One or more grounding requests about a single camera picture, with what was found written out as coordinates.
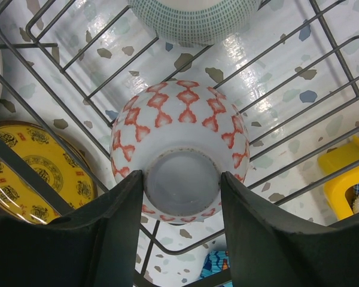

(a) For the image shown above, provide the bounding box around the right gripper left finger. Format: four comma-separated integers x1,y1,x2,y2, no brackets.
0,170,143,286

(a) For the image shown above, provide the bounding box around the right yellow patterned plate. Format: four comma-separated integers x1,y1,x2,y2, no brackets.
0,121,98,224

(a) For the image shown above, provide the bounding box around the yellow plastic bin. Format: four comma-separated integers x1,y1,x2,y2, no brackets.
318,136,359,220

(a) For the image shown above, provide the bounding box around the light blue bowl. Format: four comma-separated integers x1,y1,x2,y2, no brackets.
127,0,261,47

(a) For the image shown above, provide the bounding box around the blue patterned cloth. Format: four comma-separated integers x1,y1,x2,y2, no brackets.
200,251,230,279

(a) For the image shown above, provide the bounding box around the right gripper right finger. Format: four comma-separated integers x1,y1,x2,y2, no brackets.
221,172,359,286

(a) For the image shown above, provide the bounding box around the blue patterned bowl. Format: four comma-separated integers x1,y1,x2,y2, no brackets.
109,80,250,225

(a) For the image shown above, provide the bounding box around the wire dish rack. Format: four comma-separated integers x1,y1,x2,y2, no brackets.
0,1,359,286

